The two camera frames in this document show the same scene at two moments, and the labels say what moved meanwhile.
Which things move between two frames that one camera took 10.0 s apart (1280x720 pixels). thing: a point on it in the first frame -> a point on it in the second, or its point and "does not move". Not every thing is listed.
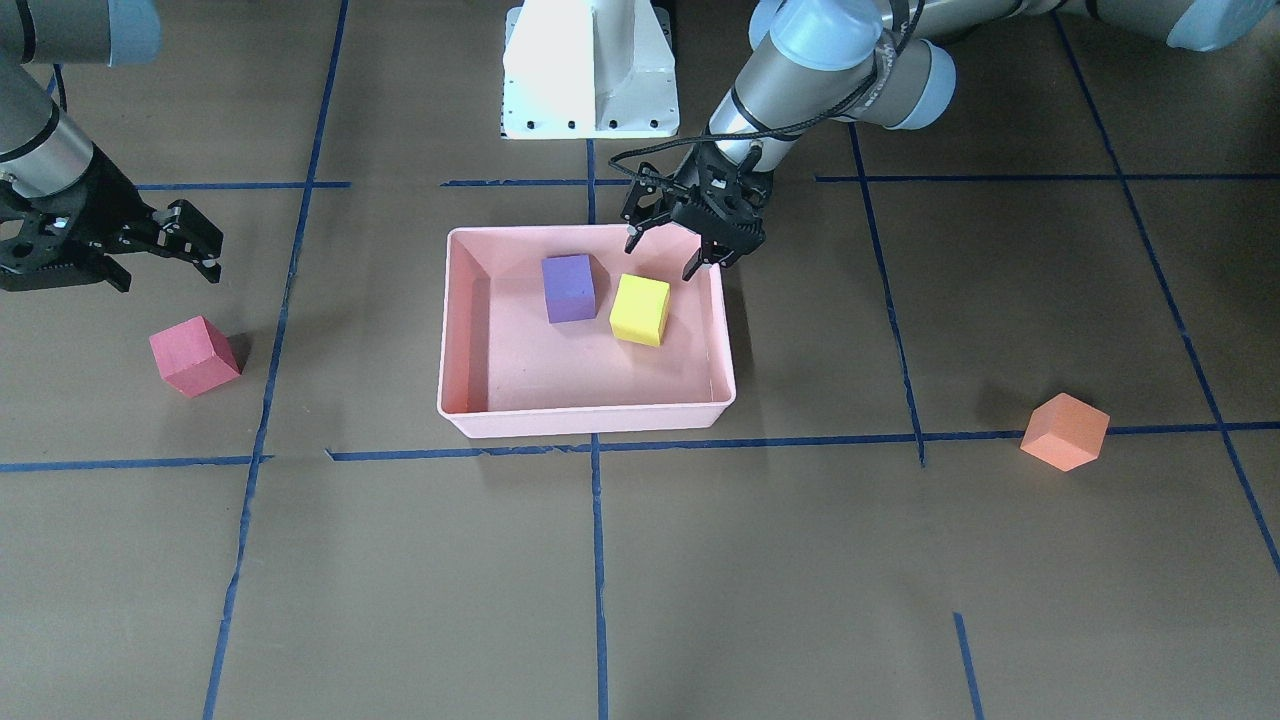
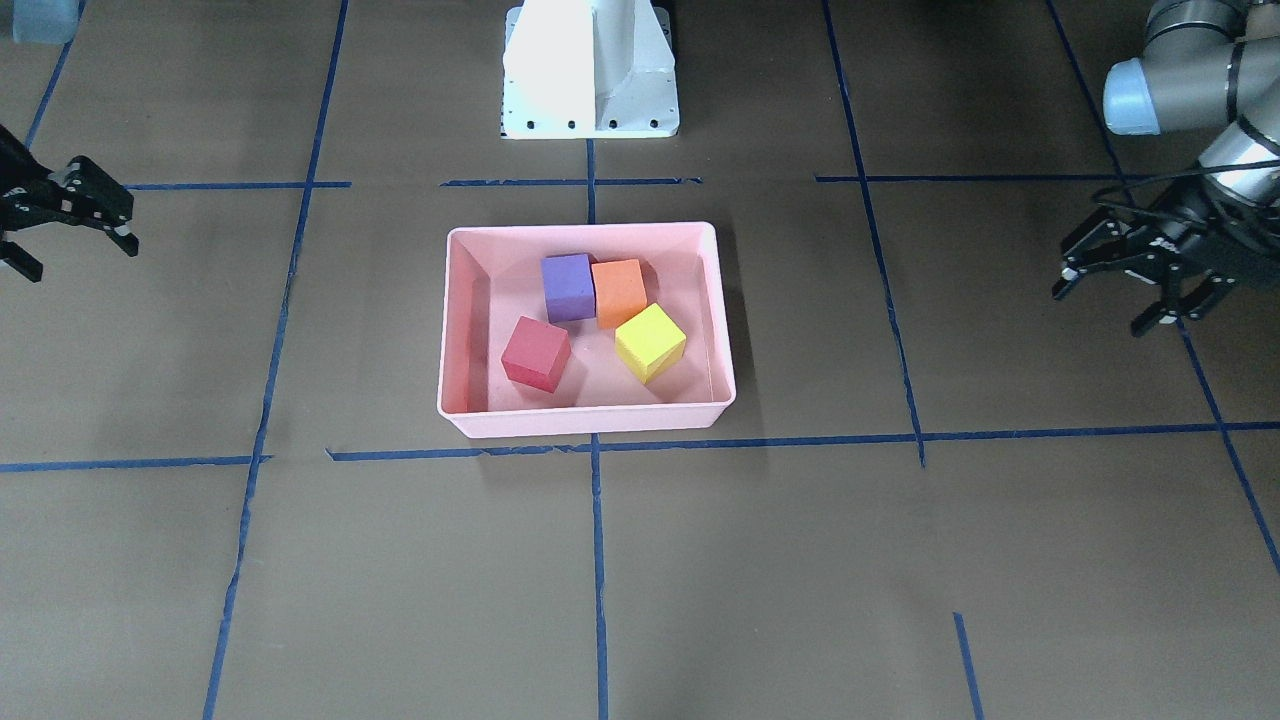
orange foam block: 1066,432 -> 620,290
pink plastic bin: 550,330 does not move
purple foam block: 569,288 does not move
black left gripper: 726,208 -> 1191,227
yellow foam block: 640,309 -> 650,342
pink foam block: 193,356 -> 536,354
